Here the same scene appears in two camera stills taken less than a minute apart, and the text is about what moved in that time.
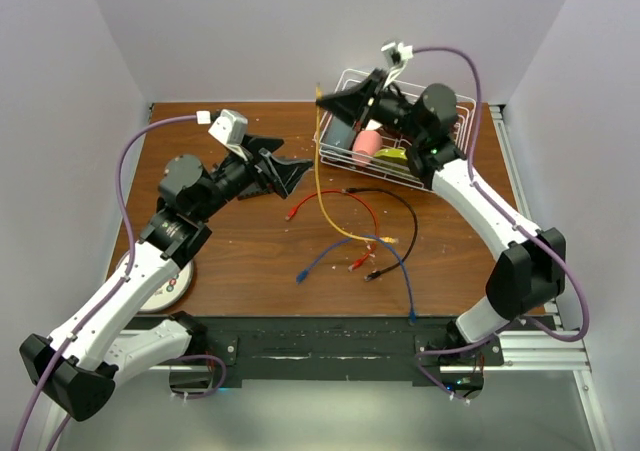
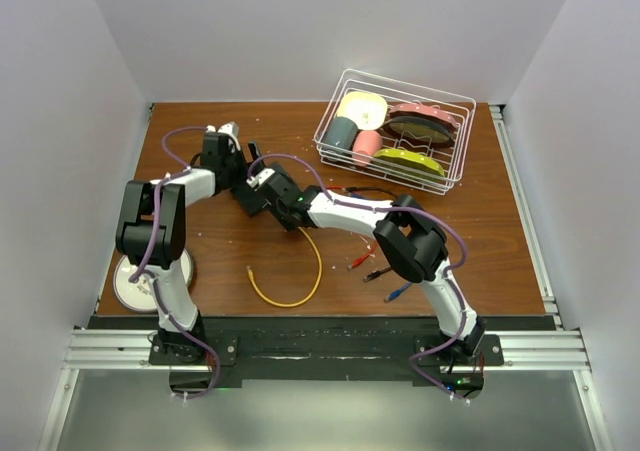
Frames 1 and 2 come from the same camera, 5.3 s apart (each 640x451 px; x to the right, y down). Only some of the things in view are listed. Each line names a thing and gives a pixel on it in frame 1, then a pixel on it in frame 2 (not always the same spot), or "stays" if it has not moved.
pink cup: x=367 y=142 stays
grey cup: x=339 y=134 stays
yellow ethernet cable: x=315 y=182 → x=260 y=295
